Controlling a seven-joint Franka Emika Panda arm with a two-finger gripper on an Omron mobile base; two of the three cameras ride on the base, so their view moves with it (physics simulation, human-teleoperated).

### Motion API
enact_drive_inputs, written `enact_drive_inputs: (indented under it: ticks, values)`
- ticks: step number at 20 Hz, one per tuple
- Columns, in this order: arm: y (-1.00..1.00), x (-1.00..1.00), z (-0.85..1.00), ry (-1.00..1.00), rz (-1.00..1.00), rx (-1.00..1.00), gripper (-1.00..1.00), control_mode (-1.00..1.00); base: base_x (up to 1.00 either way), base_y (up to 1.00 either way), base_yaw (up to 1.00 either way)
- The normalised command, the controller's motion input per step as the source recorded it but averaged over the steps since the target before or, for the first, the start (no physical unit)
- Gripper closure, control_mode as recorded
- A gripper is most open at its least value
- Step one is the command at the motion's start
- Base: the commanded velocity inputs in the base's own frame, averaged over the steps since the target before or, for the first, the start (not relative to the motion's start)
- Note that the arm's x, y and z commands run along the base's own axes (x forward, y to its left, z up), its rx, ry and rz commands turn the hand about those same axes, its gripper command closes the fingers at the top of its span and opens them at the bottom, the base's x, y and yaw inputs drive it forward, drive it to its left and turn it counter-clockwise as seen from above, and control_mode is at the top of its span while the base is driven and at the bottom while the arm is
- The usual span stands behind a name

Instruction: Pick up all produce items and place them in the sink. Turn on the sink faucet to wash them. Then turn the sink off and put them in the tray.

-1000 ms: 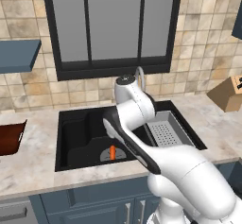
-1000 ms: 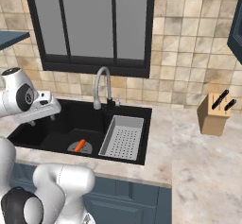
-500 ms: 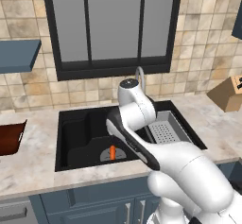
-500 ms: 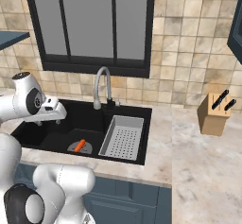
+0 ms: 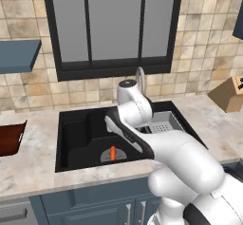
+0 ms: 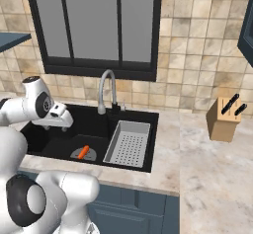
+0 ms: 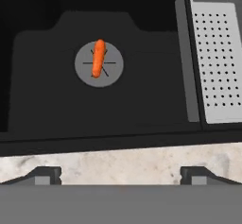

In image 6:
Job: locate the grey curved sink faucet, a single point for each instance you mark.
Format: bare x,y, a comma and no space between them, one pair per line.
106,93

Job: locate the grey perforated sink tray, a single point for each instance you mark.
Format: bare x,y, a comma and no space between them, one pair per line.
127,144

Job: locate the black framed window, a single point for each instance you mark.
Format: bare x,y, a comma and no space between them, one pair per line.
94,27

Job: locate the dark blue wall shelf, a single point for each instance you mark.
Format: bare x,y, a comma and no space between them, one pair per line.
13,40

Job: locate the dark blue cupboard door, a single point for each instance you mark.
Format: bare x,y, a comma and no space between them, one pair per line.
126,211
170,215

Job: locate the dark blue wall cupboard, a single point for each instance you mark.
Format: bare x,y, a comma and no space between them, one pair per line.
247,34

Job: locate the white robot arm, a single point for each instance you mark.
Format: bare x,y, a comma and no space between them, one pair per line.
19,192

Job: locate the black sink basin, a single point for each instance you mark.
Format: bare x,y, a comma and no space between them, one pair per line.
82,136

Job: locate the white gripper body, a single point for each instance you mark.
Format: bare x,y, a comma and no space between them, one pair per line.
56,120

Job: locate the wooden knife block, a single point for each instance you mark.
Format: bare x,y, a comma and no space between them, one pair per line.
222,122

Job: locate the orange carrot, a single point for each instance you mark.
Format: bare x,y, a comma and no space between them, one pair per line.
83,152

